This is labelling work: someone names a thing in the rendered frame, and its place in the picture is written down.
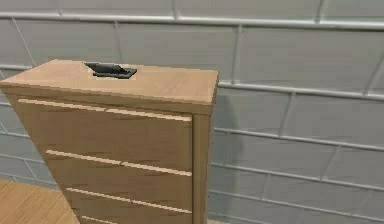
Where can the light wooden chest of drawers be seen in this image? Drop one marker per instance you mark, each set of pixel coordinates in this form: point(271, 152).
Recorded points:
point(120, 140)

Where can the small black flat object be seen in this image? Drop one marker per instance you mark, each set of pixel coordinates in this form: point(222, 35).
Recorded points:
point(110, 70)

